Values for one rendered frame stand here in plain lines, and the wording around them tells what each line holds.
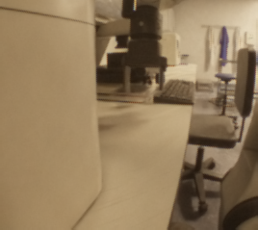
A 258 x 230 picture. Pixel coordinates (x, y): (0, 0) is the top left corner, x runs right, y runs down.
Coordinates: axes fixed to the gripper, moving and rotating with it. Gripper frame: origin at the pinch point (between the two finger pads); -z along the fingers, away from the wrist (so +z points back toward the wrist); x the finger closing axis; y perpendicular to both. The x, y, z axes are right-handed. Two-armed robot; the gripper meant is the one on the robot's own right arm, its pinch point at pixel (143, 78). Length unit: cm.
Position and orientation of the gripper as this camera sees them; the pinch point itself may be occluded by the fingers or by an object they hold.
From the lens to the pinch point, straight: 49.7
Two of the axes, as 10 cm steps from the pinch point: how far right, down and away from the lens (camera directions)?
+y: -3.4, 0.3, -9.4
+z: 0.6, -10.0, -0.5
